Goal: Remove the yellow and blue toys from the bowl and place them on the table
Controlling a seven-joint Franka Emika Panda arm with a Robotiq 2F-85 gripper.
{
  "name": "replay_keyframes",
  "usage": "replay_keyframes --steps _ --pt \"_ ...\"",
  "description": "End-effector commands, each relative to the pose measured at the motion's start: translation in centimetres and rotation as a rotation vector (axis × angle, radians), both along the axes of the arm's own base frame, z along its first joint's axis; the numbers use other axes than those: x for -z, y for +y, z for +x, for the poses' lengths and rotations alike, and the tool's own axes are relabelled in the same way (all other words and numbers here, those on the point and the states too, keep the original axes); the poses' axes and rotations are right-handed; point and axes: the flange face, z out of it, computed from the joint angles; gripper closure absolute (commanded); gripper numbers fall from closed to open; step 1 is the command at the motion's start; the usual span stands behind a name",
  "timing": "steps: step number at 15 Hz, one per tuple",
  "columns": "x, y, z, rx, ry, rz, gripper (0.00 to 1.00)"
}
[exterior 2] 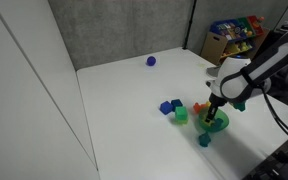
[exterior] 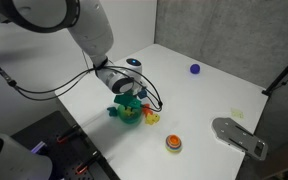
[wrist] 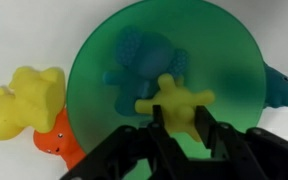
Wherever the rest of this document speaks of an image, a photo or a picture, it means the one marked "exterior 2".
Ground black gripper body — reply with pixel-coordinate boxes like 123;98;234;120
207;93;226;109

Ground green plastic bowl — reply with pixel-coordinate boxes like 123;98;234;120
194;108;231;134

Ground teal rubber toy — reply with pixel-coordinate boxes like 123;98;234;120
198;132;212;148

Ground grey metal mounting plate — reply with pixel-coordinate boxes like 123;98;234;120
206;65;222;78

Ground green cube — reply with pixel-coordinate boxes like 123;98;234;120
174;105;189;125

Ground dark blue cube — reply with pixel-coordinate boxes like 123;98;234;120
170;98;184;112

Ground brown cardboard box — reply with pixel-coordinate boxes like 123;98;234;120
200;31;228;66

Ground toy shelf with coloured bins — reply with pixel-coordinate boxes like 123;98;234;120
209;14;267;63

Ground purple ball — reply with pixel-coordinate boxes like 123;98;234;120
145;55;157;67

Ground black equipment platform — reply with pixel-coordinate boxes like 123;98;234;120
242;134;288;180

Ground black tripod pole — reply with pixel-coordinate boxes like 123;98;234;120
182;0;198;50

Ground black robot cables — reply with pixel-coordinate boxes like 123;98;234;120
260;84;288;141

